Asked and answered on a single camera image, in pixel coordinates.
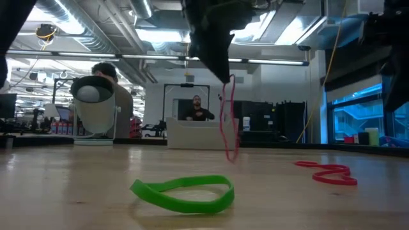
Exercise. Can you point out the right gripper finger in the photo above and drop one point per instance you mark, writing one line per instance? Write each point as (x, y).
(225, 57)
(207, 57)

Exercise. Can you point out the red rubber band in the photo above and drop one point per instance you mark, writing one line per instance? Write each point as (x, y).
(335, 182)
(221, 121)

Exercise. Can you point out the green rubber band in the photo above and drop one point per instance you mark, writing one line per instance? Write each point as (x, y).
(179, 206)

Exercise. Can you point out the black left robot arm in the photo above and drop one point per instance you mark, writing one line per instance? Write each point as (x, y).
(12, 19)

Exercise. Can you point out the background black robot arm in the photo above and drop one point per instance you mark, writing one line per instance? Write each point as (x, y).
(159, 126)
(35, 118)

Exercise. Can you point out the translucent grey plastic bin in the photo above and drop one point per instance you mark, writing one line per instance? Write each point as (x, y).
(191, 137)

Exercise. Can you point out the dark rectangular panel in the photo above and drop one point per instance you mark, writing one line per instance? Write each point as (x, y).
(180, 105)

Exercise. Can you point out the person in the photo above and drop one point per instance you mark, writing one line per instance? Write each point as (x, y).
(198, 113)
(124, 108)

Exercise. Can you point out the black equipment cabinet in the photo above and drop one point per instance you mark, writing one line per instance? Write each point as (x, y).
(259, 116)
(290, 121)

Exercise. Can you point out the white cylindrical container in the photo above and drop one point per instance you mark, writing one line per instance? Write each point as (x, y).
(246, 124)

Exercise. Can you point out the red stacked crates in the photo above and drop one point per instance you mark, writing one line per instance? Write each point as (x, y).
(136, 127)

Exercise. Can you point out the long ceiling light tube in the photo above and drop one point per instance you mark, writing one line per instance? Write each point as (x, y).
(86, 54)

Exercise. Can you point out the small red box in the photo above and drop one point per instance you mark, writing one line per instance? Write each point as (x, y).
(349, 139)

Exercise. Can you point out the pink product box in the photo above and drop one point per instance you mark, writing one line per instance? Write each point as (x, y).
(60, 128)
(71, 128)
(66, 128)
(55, 128)

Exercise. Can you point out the grey laptop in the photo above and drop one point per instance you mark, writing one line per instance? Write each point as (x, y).
(64, 113)

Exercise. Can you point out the black container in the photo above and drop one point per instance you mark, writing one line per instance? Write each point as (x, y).
(362, 138)

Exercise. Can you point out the yellow-green container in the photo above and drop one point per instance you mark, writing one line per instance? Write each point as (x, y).
(373, 136)

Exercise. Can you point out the blue object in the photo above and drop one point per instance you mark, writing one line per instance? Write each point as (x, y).
(394, 142)

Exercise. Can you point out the black monitor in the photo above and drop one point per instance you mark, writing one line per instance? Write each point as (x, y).
(8, 105)

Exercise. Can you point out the grey wall box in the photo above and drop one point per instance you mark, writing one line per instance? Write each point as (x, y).
(239, 80)
(190, 78)

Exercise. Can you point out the black metal rack frame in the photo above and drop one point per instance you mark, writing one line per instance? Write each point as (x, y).
(187, 85)

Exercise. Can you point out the round silver air duct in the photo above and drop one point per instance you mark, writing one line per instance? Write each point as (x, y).
(142, 8)

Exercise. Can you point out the black ceiling camera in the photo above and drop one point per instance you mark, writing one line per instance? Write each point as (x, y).
(303, 48)

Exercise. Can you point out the black aluminium table frame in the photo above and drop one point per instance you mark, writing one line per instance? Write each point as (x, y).
(287, 145)

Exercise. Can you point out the corrugated silver air duct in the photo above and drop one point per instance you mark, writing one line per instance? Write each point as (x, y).
(96, 41)

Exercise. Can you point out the white dome camera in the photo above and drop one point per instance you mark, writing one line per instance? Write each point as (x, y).
(96, 118)

